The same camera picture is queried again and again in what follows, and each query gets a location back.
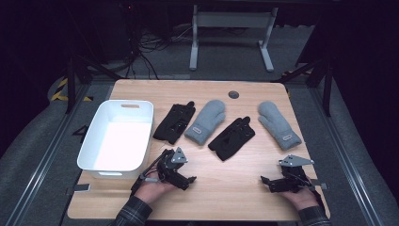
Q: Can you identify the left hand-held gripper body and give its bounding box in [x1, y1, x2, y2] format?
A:
[155, 146, 189, 190]

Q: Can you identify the person's right hand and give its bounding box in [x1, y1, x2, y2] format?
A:
[279, 186, 320, 212]

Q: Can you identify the white plastic bin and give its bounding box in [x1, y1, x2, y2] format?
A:
[76, 99, 155, 181]

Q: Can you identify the bundle of black floor cables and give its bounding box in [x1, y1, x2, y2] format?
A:
[123, 23, 196, 80]

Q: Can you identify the grey metal floor rail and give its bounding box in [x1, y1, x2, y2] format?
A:
[309, 88, 379, 226]
[4, 84, 92, 226]

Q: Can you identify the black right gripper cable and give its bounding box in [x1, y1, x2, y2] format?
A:
[293, 173, 317, 192]

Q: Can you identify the person's left hand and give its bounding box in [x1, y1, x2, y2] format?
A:
[135, 180, 177, 205]

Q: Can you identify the white metal desk frame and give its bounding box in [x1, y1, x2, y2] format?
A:
[188, 4, 279, 73]

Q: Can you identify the grey fleece mitten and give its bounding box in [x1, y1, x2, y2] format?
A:
[184, 99, 227, 147]
[257, 100, 303, 152]

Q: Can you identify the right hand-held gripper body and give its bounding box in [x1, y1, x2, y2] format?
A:
[269, 153, 315, 193]

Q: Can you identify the black metal stand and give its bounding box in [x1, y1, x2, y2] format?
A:
[64, 53, 123, 115]
[271, 57, 334, 118]

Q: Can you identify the black glove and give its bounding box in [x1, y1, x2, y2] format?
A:
[152, 101, 197, 146]
[207, 116, 256, 162]

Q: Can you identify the yellow black hazard tape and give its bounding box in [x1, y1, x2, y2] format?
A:
[50, 76, 94, 103]

